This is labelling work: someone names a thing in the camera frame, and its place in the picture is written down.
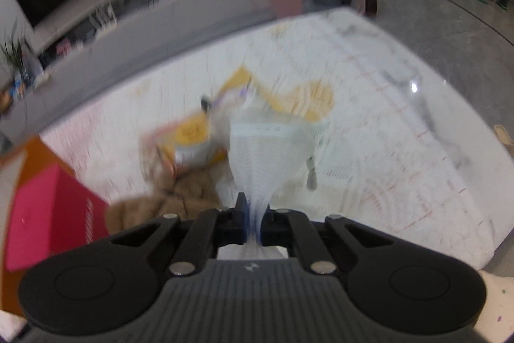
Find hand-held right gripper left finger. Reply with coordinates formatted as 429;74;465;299
108;192;247;276

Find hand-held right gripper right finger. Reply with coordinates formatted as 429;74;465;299
260;207;394;275

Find white mesh cloth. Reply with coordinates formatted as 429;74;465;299
228;104;327;259

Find yellow and pink printed packet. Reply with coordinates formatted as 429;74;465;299
142;114;231;179

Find brown plush cloth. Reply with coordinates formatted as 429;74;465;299
106;162;237;235

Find pink and orange cardboard box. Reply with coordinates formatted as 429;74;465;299
0;136;111;317

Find long grey television cabinet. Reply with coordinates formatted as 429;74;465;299
0;0;306;143

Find white dotted cloth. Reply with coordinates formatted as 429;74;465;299
480;271;514;343

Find beige slipper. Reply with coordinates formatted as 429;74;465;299
493;125;514;146

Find small potted plant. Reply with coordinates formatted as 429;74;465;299
0;22;43;88

